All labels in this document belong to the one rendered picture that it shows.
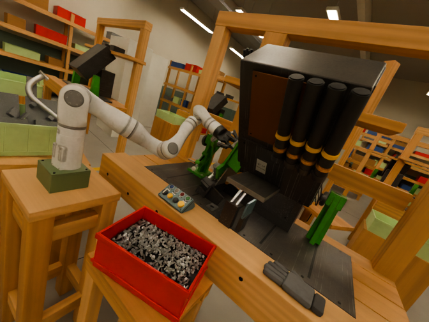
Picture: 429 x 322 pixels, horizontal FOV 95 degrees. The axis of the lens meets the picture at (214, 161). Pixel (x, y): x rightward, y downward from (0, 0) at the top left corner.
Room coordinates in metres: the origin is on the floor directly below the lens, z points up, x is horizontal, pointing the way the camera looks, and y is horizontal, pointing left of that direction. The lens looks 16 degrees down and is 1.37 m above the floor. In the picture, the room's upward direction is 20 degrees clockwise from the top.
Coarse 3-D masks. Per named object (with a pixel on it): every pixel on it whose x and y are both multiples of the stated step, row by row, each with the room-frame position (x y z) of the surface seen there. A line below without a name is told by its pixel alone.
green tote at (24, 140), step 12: (24, 108) 1.17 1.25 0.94; (0, 132) 0.83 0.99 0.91; (12, 132) 0.86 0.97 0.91; (24, 132) 0.90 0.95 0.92; (36, 132) 0.94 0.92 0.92; (48, 132) 0.98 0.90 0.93; (0, 144) 0.83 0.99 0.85; (12, 144) 0.86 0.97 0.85; (24, 144) 0.90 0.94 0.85; (36, 144) 0.94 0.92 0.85; (48, 144) 0.98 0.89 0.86
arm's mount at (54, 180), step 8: (40, 160) 0.69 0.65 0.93; (48, 160) 0.71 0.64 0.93; (40, 168) 0.67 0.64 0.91; (48, 168) 0.66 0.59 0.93; (56, 168) 0.68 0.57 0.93; (80, 168) 0.74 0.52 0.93; (40, 176) 0.67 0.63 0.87; (48, 176) 0.64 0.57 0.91; (56, 176) 0.64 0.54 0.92; (64, 176) 0.66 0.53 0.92; (72, 176) 0.69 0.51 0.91; (80, 176) 0.71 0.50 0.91; (88, 176) 0.74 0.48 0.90; (48, 184) 0.63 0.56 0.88; (56, 184) 0.64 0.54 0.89; (64, 184) 0.67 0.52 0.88; (72, 184) 0.69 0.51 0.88; (80, 184) 0.72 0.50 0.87; (88, 184) 0.74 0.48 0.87
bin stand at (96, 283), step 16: (96, 272) 0.45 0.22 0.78; (96, 288) 0.48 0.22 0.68; (112, 288) 0.41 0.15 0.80; (208, 288) 0.52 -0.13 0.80; (80, 304) 0.49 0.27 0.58; (96, 304) 0.49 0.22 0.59; (112, 304) 0.40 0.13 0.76; (128, 304) 0.39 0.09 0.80; (144, 304) 0.40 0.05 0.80; (192, 304) 0.45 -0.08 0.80; (80, 320) 0.48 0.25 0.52; (96, 320) 0.51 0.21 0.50; (128, 320) 0.37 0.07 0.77; (144, 320) 0.37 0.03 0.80; (160, 320) 0.38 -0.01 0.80; (192, 320) 0.52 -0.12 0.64
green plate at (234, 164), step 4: (236, 144) 0.90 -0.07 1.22; (236, 148) 0.91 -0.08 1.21; (232, 152) 0.90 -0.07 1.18; (236, 152) 0.91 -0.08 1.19; (228, 156) 0.91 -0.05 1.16; (232, 156) 0.91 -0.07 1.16; (236, 156) 0.90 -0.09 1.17; (228, 160) 0.92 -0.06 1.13; (232, 160) 0.91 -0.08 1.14; (236, 160) 0.90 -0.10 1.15; (224, 164) 0.91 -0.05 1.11; (228, 164) 0.92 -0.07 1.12; (232, 164) 0.91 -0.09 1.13; (236, 164) 0.90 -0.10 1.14; (232, 168) 0.90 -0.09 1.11; (236, 168) 0.89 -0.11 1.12; (240, 168) 0.89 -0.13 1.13; (236, 172) 0.89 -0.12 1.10
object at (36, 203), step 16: (16, 176) 0.65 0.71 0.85; (32, 176) 0.69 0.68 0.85; (96, 176) 0.85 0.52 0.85; (16, 192) 0.58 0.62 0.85; (32, 192) 0.60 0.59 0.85; (48, 192) 0.63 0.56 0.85; (64, 192) 0.66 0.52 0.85; (80, 192) 0.70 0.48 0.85; (96, 192) 0.73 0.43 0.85; (112, 192) 0.77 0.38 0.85; (32, 208) 0.53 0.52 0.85; (48, 208) 0.56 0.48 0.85; (64, 208) 0.60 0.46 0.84; (80, 208) 0.64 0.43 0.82
